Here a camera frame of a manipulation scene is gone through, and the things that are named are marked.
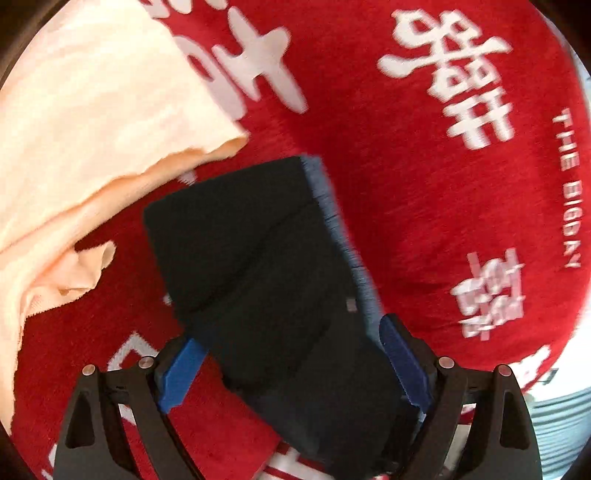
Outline black pants with patterned waistband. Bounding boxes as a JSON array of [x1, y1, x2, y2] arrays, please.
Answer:
[[144, 156, 418, 479]]

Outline cream folded cloth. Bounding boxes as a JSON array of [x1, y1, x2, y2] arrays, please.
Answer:
[[1, 1, 249, 426]]

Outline red blanket with white characters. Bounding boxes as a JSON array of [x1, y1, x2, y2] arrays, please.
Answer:
[[1, 1, 590, 479]]

